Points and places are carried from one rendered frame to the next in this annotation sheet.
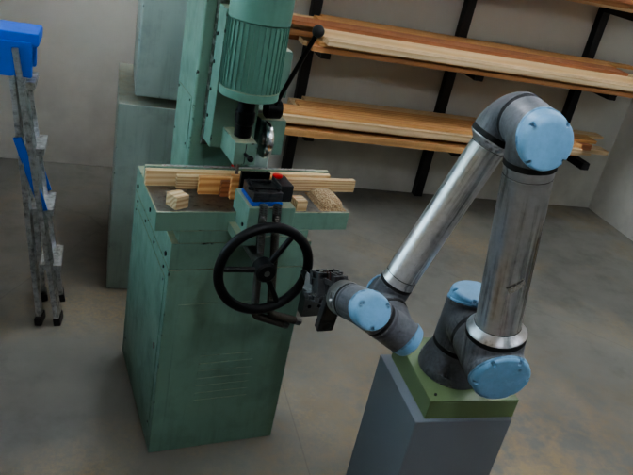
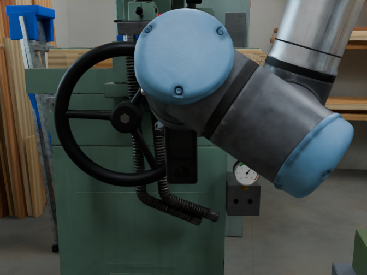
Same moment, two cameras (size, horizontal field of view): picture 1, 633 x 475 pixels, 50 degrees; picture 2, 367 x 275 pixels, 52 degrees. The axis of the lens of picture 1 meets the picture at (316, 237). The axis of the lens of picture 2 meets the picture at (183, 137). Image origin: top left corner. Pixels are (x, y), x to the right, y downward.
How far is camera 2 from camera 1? 1.37 m
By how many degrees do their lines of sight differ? 30
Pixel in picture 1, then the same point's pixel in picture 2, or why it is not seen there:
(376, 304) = (187, 31)
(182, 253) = not seen: hidden behind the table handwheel
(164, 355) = (65, 258)
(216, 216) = (95, 74)
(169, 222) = (40, 82)
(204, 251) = (89, 120)
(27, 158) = (37, 106)
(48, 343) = (52, 265)
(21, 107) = (28, 63)
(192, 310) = (88, 200)
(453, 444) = not seen: outside the picture
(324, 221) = not seen: hidden behind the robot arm
